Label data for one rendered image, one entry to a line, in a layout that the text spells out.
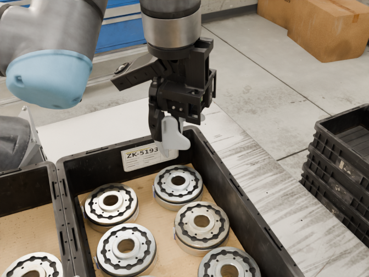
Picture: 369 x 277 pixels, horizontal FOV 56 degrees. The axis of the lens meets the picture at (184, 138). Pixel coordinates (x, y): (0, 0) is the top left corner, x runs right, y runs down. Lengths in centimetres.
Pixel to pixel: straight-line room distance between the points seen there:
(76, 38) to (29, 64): 5
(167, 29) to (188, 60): 6
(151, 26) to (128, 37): 211
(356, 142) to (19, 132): 122
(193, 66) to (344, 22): 274
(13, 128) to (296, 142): 174
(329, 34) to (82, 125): 238
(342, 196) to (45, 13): 126
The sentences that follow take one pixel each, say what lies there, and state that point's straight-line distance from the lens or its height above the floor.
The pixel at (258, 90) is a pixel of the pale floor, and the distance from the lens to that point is 270.
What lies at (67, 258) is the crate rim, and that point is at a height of 93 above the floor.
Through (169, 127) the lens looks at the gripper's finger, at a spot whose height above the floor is 106.
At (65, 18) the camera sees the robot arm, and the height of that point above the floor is 126.
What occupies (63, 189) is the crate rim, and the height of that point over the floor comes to 93.
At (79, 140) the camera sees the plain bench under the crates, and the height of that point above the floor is 70.
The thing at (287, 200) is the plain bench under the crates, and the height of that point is 70.
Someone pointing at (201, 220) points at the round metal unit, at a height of 85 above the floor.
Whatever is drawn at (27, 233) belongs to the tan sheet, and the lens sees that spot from 75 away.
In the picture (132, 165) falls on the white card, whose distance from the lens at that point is 75.
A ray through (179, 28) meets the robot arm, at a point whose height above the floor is 123.
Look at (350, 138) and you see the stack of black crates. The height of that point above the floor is 49.
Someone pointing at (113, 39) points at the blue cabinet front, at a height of 39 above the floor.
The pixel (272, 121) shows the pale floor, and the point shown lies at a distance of 239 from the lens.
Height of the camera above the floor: 139
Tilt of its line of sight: 40 degrees down
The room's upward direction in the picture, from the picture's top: straight up
